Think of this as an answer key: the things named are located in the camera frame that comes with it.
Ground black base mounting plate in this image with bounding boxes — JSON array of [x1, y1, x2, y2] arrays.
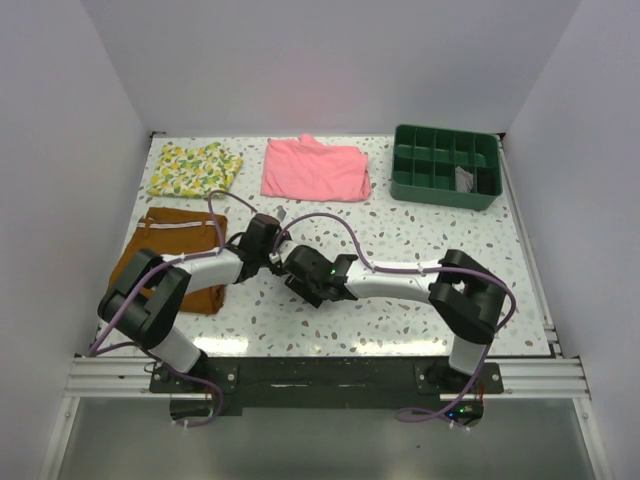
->
[[149, 355, 507, 427]]

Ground green compartment tray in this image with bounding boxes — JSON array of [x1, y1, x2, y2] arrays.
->
[[390, 124, 503, 211]]

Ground pink folded shirt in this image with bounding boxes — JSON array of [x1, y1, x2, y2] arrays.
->
[[261, 134, 371, 202]]

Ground aluminium front rail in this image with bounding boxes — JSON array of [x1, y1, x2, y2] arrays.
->
[[63, 356, 591, 400]]

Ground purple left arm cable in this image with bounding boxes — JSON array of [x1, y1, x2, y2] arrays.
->
[[85, 190, 261, 429]]

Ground brown folded trousers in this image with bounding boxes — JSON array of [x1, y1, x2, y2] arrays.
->
[[109, 207, 225, 315]]

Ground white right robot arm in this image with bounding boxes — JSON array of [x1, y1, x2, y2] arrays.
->
[[272, 240, 507, 393]]

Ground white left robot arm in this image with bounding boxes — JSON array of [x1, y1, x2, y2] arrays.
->
[[89, 213, 281, 392]]

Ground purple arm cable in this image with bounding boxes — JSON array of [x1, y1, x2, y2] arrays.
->
[[85, 190, 261, 429], [269, 212, 518, 424]]

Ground lemon print folded cloth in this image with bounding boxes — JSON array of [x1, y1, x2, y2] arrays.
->
[[146, 142, 243, 199]]

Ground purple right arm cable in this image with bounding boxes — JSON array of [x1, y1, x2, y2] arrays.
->
[[269, 212, 518, 424]]

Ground grey rolled underwear in tray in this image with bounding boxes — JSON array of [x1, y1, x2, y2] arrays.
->
[[454, 166, 475, 193]]

